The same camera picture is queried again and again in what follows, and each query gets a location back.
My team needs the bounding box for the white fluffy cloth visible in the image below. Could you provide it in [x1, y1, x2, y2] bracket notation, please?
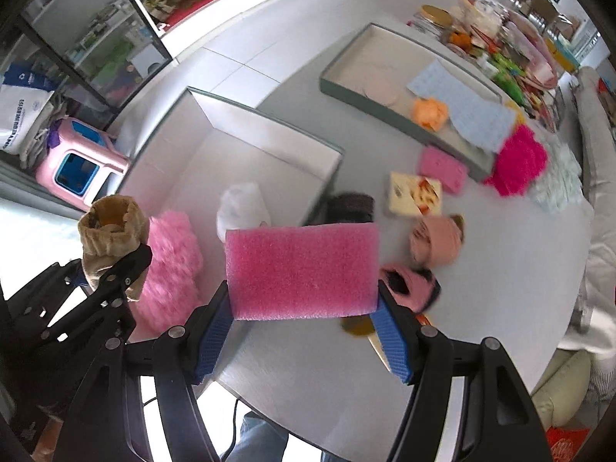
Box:
[216, 182, 270, 244]

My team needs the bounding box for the long grey rectangular box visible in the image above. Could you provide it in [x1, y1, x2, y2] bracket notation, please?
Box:
[320, 22, 504, 182]

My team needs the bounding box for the red patterned cloth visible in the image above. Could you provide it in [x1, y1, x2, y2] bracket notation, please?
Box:
[545, 426, 592, 459]

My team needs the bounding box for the orange fabric flower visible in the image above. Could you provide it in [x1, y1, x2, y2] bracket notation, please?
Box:
[412, 97, 450, 132]

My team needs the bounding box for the pink plastic stool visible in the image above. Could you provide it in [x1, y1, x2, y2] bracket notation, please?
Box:
[35, 116, 131, 211]

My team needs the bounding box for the cream tissue packet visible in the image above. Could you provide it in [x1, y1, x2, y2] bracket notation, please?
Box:
[387, 171, 444, 217]

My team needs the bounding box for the light blue cloth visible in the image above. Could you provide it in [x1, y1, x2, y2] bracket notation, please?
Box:
[407, 60, 517, 152]

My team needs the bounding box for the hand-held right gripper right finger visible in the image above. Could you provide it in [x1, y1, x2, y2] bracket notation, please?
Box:
[372, 280, 552, 462]

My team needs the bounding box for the pale mint fluffy cloth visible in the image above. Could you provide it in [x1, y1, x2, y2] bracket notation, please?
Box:
[529, 141, 584, 214]

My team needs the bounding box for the pink plastic basin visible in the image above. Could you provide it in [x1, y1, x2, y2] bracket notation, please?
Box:
[504, 10, 562, 88]

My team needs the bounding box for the large pink sponge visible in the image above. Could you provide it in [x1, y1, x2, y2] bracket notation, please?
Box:
[224, 222, 382, 321]

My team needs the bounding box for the pile of assorted packets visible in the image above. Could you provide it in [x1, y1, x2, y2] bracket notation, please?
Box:
[409, 0, 578, 133]

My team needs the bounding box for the pink knitted hat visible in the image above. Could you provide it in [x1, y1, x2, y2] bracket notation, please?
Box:
[409, 214, 467, 268]

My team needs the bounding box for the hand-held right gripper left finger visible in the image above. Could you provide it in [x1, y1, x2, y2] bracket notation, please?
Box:
[53, 279, 236, 462]

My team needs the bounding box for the magenta fluffy cloth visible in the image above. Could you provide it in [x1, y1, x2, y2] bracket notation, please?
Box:
[484, 124, 549, 197]

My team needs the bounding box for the glass door cabinet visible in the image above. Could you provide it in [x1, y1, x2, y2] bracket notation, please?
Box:
[0, 0, 174, 131]

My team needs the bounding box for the cream cushion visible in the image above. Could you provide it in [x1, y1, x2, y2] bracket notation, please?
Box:
[530, 349, 603, 433]

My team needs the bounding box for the pink knitted slipper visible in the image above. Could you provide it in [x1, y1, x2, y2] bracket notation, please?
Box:
[379, 263, 442, 313]

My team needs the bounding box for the yellow brown knitted item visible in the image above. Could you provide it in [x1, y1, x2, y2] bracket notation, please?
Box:
[340, 315, 377, 338]

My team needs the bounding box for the white sofa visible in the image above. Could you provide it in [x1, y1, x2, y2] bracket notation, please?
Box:
[558, 65, 616, 352]

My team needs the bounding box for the small pink sponge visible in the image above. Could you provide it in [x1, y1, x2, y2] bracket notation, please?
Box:
[418, 146, 470, 195]

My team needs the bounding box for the black cable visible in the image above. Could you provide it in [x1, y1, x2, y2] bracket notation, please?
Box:
[222, 397, 244, 460]

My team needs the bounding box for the person's jeans leg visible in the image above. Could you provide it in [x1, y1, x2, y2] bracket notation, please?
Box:
[225, 411, 290, 462]

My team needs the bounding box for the beige knitted sock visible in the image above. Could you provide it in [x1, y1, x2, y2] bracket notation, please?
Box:
[78, 194, 151, 302]

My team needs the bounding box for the white printed bag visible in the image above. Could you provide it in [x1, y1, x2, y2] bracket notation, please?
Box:
[0, 62, 56, 155]

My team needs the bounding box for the light pink fluffy cloth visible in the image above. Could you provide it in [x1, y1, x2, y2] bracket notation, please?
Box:
[129, 210, 205, 335]

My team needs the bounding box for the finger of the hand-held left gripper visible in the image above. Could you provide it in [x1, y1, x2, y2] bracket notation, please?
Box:
[41, 243, 154, 347]
[10, 260, 93, 317]

